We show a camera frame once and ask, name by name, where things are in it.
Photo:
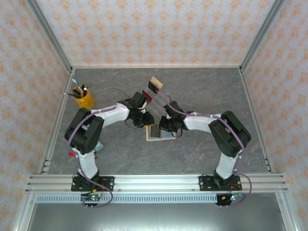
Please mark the black card white logo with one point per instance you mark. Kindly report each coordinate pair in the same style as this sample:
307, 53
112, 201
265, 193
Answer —
155, 132

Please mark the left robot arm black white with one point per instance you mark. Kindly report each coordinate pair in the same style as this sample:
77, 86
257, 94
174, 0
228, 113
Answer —
113, 116

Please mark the grey metal shelf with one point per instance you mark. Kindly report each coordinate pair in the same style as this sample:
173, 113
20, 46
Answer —
156, 216

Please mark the small green circuit board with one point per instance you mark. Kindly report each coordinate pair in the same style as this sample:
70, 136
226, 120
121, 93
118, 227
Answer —
92, 197
232, 197

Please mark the white capped marker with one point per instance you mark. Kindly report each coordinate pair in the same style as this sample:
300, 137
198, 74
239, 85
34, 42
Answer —
85, 91

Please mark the yellow pen cup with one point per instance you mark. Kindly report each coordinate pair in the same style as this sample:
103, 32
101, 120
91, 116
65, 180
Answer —
85, 99

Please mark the light blue card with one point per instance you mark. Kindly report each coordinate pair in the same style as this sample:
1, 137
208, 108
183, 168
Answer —
166, 135

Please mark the clear acrylic card stand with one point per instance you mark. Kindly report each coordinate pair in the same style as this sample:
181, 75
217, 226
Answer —
158, 101

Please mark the aluminium frame leg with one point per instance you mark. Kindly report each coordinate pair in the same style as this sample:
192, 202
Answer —
287, 214
24, 214

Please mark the red card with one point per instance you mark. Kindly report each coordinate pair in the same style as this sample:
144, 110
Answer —
148, 97

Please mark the plain black card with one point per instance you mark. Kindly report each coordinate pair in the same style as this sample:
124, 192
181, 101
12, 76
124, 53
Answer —
152, 87

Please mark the gold VIP card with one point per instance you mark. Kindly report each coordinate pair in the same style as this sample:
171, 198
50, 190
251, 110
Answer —
157, 82

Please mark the teal rectangular block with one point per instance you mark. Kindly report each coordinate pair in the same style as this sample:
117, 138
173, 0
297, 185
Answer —
99, 147

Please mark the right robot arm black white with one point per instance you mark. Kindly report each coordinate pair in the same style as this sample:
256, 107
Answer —
199, 124

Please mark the blue pen white tip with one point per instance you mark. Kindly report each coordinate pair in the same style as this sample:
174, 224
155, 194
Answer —
72, 94

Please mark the aluminium table side rail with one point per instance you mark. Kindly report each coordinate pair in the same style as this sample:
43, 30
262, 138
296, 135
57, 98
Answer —
249, 96
67, 80

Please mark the black pen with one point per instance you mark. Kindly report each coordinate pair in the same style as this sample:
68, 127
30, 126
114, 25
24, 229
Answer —
83, 87

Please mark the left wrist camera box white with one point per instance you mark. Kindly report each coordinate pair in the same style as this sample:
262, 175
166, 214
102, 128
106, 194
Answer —
144, 106

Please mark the silver blue pen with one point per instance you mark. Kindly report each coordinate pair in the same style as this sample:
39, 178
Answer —
75, 83

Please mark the aluminium table end rail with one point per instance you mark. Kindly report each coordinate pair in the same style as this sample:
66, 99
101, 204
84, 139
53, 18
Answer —
156, 66

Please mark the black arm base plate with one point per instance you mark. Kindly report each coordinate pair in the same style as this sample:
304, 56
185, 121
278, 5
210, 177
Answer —
204, 183
108, 183

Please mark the aluminium corner post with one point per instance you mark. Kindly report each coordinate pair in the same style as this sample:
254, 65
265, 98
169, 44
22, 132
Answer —
262, 33
49, 33

